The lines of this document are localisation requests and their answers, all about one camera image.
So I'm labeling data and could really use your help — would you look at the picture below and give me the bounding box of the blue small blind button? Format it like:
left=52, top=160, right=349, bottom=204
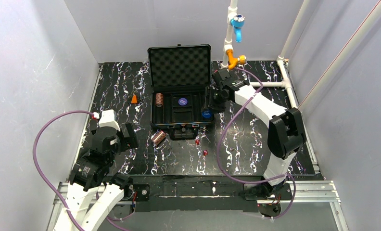
left=202, top=109, right=213, bottom=119

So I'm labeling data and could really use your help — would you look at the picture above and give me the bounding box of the orange black chip stack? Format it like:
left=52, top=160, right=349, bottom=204
left=151, top=130, right=166, bottom=146

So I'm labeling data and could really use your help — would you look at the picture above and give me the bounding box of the purple small blind button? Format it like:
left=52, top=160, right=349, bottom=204
left=178, top=98, right=189, bottom=106

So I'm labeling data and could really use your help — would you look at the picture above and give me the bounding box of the orange black chip roll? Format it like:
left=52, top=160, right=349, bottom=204
left=155, top=93, right=164, bottom=107

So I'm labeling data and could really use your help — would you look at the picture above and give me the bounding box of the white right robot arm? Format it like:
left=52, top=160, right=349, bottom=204
left=202, top=69, right=306, bottom=189

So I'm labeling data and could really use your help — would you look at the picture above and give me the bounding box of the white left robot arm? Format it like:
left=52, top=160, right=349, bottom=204
left=53, top=109, right=139, bottom=231

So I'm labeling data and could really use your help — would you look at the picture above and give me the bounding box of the black poker set case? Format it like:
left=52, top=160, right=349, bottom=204
left=147, top=44, right=215, bottom=140

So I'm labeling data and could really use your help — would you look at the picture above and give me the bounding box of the orange brass valve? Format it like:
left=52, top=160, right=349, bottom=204
left=226, top=49, right=247, bottom=70

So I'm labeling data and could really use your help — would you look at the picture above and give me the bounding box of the orange black small clip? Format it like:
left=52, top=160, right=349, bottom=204
left=127, top=94, right=142, bottom=104

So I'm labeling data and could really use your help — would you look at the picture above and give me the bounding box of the white pvc pipe frame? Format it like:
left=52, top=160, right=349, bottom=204
left=220, top=0, right=381, bottom=117

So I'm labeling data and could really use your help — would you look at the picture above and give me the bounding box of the blue valve handle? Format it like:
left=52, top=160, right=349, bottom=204
left=230, top=14, right=245, bottom=43

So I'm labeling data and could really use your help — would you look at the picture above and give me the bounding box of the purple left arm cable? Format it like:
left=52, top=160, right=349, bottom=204
left=33, top=110, right=127, bottom=231

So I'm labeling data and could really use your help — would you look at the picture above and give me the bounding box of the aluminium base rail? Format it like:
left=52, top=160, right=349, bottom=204
left=47, top=180, right=349, bottom=231

